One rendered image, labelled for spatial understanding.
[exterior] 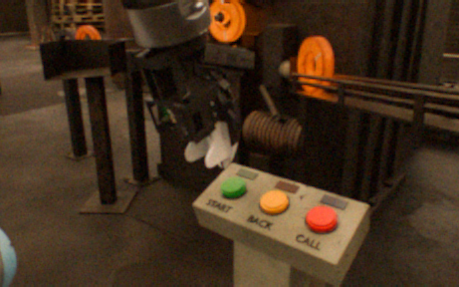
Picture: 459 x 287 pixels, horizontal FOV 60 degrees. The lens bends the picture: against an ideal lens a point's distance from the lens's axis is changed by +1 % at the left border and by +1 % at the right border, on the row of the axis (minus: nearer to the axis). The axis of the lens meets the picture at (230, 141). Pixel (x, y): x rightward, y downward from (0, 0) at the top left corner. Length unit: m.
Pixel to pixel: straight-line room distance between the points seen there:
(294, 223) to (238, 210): 0.09
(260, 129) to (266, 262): 0.70
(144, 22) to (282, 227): 0.32
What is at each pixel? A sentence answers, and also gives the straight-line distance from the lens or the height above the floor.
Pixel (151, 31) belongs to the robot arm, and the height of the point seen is 0.85.
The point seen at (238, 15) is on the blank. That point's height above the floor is 0.83.
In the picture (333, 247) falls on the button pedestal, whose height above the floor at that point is 0.59.
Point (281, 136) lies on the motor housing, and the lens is 1.20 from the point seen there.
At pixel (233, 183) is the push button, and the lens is 0.61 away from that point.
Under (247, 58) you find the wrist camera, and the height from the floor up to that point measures 0.81.
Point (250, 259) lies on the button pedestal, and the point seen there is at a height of 0.52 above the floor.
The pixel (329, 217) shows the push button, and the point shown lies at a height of 0.61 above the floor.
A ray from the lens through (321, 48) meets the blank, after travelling 1.09.
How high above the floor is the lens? 0.88
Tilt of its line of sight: 20 degrees down
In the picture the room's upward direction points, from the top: straight up
